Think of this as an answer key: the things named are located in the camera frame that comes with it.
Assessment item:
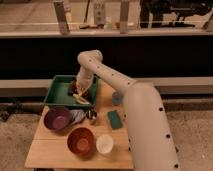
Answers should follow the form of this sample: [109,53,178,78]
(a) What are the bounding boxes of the crumpled grey cloth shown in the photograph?
[70,109,86,125]

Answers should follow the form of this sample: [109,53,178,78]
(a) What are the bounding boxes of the green sponge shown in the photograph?
[107,110,122,129]

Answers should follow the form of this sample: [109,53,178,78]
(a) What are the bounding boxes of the green plastic tray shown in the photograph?
[44,75,99,109]

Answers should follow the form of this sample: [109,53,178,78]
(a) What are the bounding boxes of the dark grape bunch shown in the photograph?
[68,81,91,101]

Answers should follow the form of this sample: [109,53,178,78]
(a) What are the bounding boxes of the white paper cup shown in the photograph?
[96,134,114,155]

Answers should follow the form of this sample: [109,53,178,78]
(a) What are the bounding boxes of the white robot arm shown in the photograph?
[77,50,181,171]

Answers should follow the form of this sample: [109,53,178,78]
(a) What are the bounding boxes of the orange bowl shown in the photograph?
[67,127,95,157]

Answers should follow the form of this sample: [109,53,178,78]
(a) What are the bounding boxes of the purple bowl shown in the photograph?
[44,106,73,131]

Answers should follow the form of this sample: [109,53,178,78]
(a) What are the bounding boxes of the blue cup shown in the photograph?
[112,91,123,106]

